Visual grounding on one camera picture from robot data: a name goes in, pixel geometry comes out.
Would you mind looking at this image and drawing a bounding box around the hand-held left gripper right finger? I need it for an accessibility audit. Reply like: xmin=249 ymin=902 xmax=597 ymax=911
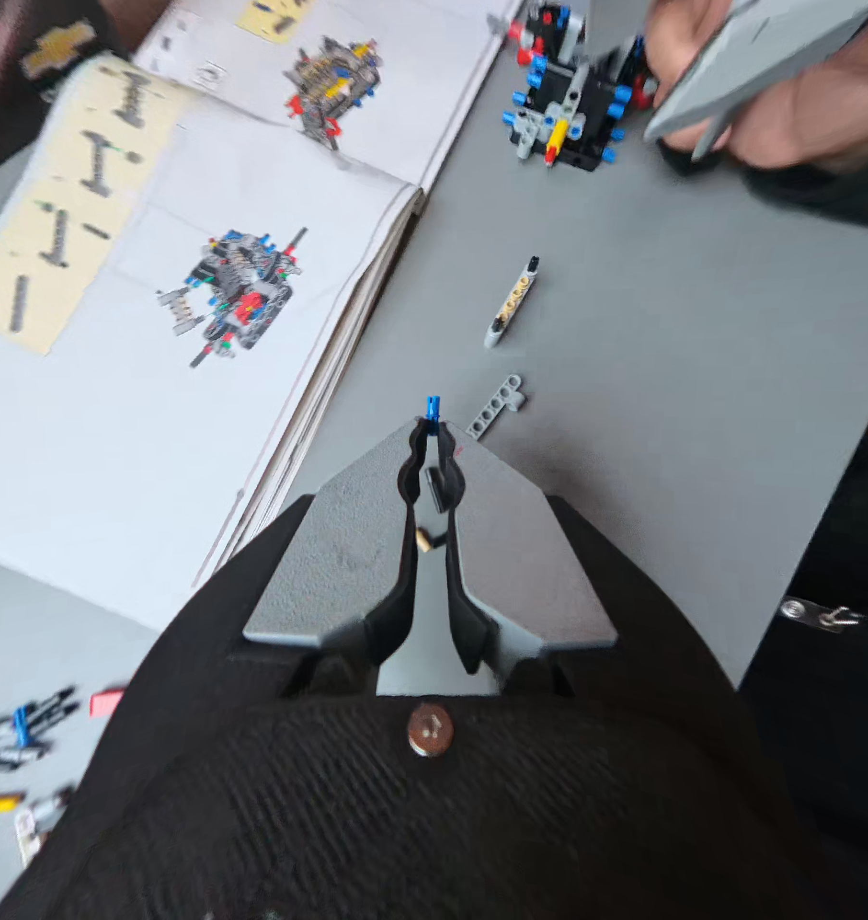
xmin=437 ymin=423 xmax=618 ymax=675

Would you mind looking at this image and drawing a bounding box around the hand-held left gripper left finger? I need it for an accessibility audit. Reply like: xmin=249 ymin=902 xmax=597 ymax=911
xmin=243 ymin=419 xmax=435 ymax=666

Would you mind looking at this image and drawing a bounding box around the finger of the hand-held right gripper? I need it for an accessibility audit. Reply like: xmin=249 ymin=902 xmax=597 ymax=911
xmin=644 ymin=0 xmax=868 ymax=142
xmin=691 ymin=111 xmax=738 ymax=161

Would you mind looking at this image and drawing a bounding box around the black lego assembly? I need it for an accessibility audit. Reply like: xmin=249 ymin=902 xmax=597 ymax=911
xmin=502 ymin=0 xmax=661 ymax=172

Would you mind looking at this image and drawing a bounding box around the lego instruction booklet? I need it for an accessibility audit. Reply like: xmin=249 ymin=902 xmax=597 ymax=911
xmin=0 ymin=0 xmax=525 ymax=633

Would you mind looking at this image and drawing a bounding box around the black and blue lego piece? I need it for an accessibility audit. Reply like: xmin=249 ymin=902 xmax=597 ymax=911
xmin=0 ymin=686 xmax=80 ymax=775

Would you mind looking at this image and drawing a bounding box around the grey lego connector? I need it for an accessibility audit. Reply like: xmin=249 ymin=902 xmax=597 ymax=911
xmin=30 ymin=786 xmax=77 ymax=824

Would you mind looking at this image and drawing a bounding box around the white lego beam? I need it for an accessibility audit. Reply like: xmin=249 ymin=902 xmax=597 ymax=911
xmin=13 ymin=812 xmax=51 ymax=868

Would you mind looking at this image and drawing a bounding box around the person's right hand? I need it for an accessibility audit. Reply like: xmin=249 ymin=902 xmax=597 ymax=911
xmin=644 ymin=0 xmax=868 ymax=173

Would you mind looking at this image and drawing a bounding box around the light grey T-shaped beam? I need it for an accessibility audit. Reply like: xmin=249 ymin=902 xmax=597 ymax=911
xmin=466 ymin=374 xmax=527 ymax=441

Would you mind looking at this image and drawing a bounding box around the grey beam with tan pins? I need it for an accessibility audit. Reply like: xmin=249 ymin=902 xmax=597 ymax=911
xmin=483 ymin=255 xmax=543 ymax=351

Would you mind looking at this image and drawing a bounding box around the metal badge clip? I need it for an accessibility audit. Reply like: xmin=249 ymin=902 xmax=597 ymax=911
xmin=779 ymin=595 xmax=868 ymax=636

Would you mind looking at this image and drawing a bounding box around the person's dark clothing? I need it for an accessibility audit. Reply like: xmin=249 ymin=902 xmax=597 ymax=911
xmin=736 ymin=402 xmax=868 ymax=920

